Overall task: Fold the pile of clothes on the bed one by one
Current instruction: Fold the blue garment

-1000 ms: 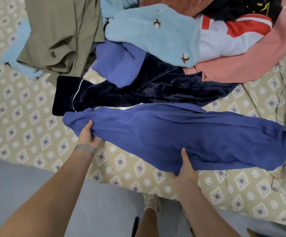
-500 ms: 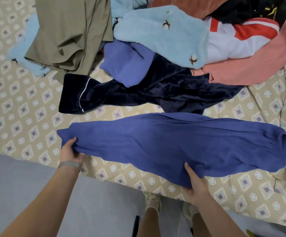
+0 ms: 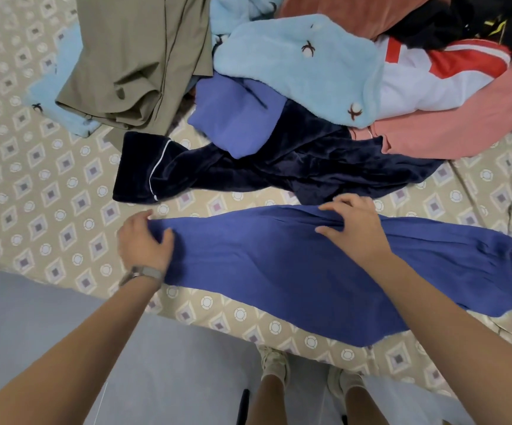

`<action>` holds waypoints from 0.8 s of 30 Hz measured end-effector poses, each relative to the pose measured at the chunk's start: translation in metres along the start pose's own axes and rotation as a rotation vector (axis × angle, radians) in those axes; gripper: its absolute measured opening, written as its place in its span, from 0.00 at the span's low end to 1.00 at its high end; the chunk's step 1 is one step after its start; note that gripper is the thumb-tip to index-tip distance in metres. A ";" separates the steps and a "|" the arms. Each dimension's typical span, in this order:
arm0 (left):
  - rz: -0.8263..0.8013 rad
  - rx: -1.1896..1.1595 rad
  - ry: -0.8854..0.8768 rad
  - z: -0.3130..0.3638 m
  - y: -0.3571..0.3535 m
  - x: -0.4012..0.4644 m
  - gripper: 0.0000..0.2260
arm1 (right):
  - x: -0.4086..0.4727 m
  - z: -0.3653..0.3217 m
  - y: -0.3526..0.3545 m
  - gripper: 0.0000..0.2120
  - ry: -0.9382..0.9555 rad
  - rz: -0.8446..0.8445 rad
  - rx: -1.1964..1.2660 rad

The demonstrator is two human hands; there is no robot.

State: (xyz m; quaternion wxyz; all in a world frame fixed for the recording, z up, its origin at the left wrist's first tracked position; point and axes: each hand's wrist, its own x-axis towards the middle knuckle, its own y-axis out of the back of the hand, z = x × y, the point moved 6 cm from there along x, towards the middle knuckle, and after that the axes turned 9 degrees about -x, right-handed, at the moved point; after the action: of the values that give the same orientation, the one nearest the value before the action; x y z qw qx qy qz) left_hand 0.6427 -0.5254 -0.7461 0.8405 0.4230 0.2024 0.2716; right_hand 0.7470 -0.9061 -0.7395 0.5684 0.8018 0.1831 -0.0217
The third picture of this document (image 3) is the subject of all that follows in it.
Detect person's left hand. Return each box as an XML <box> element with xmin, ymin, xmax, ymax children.
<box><xmin>117</xmin><ymin>208</ymin><xmax>176</xmax><ymax>280</ymax></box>

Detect person's right hand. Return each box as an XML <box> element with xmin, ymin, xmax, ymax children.
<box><xmin>315</xmin><ymin>192</ymin><xmax>394</xmax><ymax>273</ymax></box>

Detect navy velvet garment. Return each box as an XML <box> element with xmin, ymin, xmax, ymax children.
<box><xmin>111</xmin><ymin>102</ymin><xmax>448</xmax><ymax>207</ymax></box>

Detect bed with patterned beige sheet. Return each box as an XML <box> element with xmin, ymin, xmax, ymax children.
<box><xmin>0</xmin><ymin>0</ymin><xmax>512</xmax><ymax>399</ymax></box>

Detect pink shirt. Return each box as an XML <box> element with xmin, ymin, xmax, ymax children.
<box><xmin>350</xmin><ymin>22</ymin><xmax>512</xmax><ymax>161</ymax></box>

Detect light blue fleece garment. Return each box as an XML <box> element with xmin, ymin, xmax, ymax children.
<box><xmin>209</xmin><ymin>0</ymin><xmax>512</xmax><ymax>130</ymax></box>

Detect light blue fleece pajama pants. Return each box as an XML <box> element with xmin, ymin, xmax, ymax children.
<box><xmin>24</xmin><ymin>26</ymin><xmax>103</xmax><ymax>139</ymax></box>

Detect olive green trousers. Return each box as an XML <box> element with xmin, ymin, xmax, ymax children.
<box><xmin>56</xmin><ymin>0</ymin><xmax>215</xmax><ymax>152</ymax></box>

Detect rust brown garment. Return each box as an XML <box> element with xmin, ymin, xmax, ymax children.
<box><xmin>275</xmin><ymin>0</ymin><xmax>439</xmax><ymax>41</ymax></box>

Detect black garment yellow print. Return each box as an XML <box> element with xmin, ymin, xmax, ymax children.
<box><xmin>383</xmin><ymin>0</ymin><xmax>512</xmax><ymax>55</ymax></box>

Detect person's left forearm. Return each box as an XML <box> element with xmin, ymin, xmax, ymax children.
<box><xmin>0</xmin><ymin>279</ymin><xmax>161</xmax><ymax>425</ymax></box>

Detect person's right forearm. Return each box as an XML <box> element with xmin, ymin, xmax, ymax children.
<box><xmin>366</xmin><ymin>252</ymin><xmax>512</xmax><ymax>425</ymax></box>

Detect person's left leg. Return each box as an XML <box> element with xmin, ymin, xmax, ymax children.
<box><xmin>246</xmin><ymin>374</ymin><xmax>289</xmax><ymax>425</ymax></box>

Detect grey band wristwatch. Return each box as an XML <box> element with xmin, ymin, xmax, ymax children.
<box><xmin>118</xmin><ymin>264</ymin><xmax>167</xmax><ymax>289</ymax></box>

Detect white shoe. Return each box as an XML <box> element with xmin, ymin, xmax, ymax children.
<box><xmin>256</xmin><ymin>344</ymin><xmax>291</xmax><ymax>383</ymax></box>
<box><xmin>325</xmin><ymin>364</ymin><xmax>369</xmax><ymax>406</ymax></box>

